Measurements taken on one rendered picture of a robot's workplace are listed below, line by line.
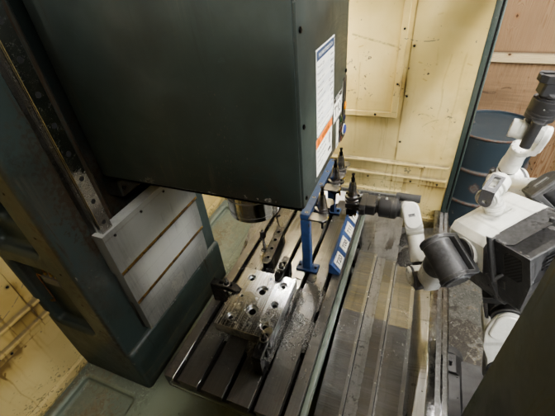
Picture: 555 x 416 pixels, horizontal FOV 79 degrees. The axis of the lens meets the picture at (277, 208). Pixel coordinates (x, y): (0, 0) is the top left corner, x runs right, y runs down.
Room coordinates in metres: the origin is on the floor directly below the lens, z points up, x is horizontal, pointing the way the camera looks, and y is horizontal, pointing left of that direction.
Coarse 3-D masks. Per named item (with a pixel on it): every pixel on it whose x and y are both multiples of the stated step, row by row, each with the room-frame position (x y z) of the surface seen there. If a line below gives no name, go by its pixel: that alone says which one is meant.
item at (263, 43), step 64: (64, 0) 0.87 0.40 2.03; (128, 0) 0.79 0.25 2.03; (192, 0) 0.73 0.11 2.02; (256, 0) 0.68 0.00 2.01; (320, 0) 0.79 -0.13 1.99; (64, 64) 0.90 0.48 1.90; (128, 64) 0.82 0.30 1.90; (192, 64) 0.74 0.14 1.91; (256, 64) 0.68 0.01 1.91; (128, 128) 0.85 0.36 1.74; (192, 128) 0.76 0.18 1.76; (256, 128) 0.69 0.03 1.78; (256, 192) 0.70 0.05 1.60
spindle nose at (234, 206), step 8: (232, 200) 0.79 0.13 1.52; (232, 208) 0.80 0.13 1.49; (240, 208) 0.77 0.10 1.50; (248, 208) 0.77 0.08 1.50; (256, 208) 0.77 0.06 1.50; (264, 208) 0.77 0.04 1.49; (272, 208) 0.79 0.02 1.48; (240, 216) 0.78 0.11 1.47; (248, 216) 0.77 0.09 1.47; (256, 216) 0.77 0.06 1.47; (264, 216) 0.77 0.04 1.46; (272, 216) 0.79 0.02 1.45
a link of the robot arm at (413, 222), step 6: (408, 204) 1.03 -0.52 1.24; (414, 204) 1.03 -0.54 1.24; (402, 210) 1.03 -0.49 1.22; (408, 210) 1.02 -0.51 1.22; (414, 210) 1.01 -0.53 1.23; (408, 216) 1.00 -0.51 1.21; (414, 216) 0.99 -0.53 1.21; (420, 216) 0.99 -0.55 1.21; (408, 222) 0.99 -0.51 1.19; (414, 222) 0.98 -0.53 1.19; (420, 222) 0.97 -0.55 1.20; (408, 228) 0.98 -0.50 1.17; (414, 228) 0.96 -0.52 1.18; (420, 228) 0.96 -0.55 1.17; (408, 234) 0.98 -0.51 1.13; (414, 234) 0.96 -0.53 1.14
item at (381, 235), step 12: (360, 192) 1.67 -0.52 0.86; (372, 192) 1.64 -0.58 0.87; (372, 216) 1.51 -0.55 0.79; (252, 228) 1.63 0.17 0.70; (372, 228) 1.44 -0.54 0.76; (384, 228) 1.43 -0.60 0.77; (396, 228) 1.41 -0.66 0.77; (360, 240) 1.39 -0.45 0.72; (372, 240) 1.38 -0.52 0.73; (384, 240) 1.36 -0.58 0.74; (396, 240) 1.34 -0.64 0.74; (372, 252) 1.31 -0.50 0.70; (384, 252) 1.30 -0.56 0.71; (396, 252) 1.28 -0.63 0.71
